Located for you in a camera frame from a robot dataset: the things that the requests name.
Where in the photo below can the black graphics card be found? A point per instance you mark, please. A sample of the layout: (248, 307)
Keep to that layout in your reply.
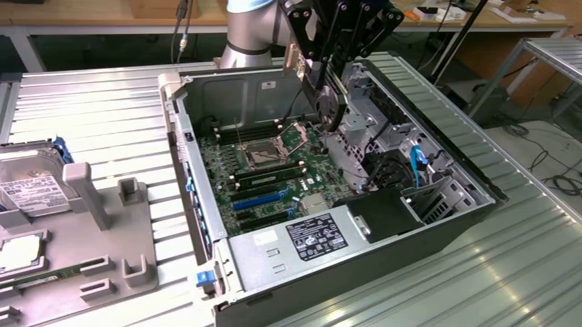
(330, 109)

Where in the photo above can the orange white small box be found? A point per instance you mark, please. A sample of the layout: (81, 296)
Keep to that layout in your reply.
(415, 15)

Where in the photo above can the white flat box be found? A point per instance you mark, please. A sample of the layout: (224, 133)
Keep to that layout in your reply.
(453, 14)

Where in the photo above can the black slanted pole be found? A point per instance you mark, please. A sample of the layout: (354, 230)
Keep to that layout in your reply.
(460, 37)

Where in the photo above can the silver drive cage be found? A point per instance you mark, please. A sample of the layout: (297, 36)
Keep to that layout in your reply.
(360, 124)

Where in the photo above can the white paper stack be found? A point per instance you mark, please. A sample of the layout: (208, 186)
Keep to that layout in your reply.
(515, 15)

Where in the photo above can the black equipment box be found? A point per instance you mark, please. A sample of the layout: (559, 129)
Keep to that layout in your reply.
(487, 102)

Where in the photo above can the black RAM slot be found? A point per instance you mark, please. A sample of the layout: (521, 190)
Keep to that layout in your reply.
(248, 128)
(269, 170)
(250, 135)

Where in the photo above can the metal socket cover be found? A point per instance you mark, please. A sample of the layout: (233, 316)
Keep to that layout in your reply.
(293, 136)

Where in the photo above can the thin locking lever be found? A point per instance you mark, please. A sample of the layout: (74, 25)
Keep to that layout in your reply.
(238, 133)

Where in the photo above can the wooden desk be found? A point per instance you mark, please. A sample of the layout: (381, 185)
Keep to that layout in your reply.
(545, 20)

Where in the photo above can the CPU socket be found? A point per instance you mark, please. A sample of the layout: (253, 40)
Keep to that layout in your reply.
(261, 156)

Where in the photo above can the green motherboard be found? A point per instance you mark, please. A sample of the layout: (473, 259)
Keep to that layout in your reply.
(314, 160)

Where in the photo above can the RAM stick in slot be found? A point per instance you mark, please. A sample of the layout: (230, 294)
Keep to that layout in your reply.
(270, 180)

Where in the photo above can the long black expansion slot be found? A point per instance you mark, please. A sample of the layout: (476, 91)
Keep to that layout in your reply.
(254, 197)
(266, 221)

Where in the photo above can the silver disk bay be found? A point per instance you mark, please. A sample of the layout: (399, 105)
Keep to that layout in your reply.
(451, 201)

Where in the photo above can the silver chipset heatsink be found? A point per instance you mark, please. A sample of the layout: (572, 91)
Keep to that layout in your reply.
(314, 202)

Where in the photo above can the black plastic shroud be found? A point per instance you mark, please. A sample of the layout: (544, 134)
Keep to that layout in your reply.
(383, 214)

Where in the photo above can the silver power supply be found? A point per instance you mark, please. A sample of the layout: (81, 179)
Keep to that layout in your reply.
(273, 259)

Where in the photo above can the black open PC case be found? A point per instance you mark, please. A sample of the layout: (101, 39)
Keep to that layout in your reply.
(364, 289)

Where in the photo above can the silver hard disk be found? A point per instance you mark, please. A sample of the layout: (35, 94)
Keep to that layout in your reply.
(33, 190)

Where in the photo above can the blue case latch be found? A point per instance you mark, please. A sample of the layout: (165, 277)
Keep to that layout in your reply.
(204, 277)

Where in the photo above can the grey parts rack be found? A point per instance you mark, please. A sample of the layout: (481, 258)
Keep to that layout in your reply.
(69, 245)

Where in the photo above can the CPU chip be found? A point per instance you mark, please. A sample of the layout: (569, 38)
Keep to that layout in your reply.
(18, 252)

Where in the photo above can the green loose RAM stick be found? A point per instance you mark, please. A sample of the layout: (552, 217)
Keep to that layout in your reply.
(46, 280)

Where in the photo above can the metal frame table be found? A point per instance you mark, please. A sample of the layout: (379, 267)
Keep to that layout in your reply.
(560, 58)

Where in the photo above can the blue disk bracket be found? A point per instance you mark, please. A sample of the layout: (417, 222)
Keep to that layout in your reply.
(63, 153)

